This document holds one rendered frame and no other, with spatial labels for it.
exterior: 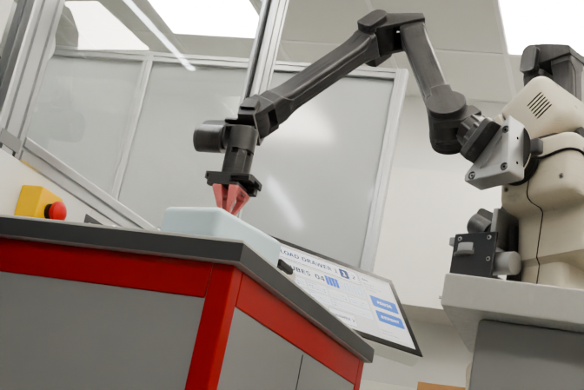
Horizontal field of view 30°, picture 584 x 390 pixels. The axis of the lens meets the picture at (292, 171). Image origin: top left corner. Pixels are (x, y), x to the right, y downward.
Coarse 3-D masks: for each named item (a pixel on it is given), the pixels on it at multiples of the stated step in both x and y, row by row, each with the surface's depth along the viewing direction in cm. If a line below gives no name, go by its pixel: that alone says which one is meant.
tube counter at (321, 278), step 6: (318, 276) 306; (324, 276) 308; (324, 282) 306; (330, 282) 308; (336, 282) 310; (342, 282) 312; (342, 288) 309; (348, 288) 311; (354, 288) 313; (360, 288) 315; (360, 294) 313
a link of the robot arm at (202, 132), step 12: (252, 96) 223; (252, 108) 221; (216, 120) 224; (228, 120) 222; (240, 120) 221; (252, 120) 220; (204, 132) 220; (216, 132) 219; (204, 144) 220; (216, 144) 219
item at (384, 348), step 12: (312, 252) 315; (348, 264) 322; (372, 276) 325; (396, 300) 323; (408, 324) 317; (372, 336) 300; (384, 348) 302; (396, 348) 303; (408, 348) 306; (396, 360) 306; (408, 360) 307
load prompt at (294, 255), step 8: (288, 248) 308; (288, 256) 305; (296, 256) 308; (304, 256) 310; (304, 264) 307; (312, 264) 310; (320, 264) 312; (328, 264) 315; (328, 272) 312; (336, 272) 314; (344, 272) 317; (352, 272) 320; (352, 280) 316
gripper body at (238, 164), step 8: (232, 152) 216; (240, 152) 216; (224, 160) 217; (232, 160) 216; (240, 160) 216; (248, 160) 216; (224, 168) 216; (232, 168) 215; (240, 168) 215; (248, 168) 216; (232, 176) 214; (240, 176) 214; (248, 176) 213; (256, 184) 216
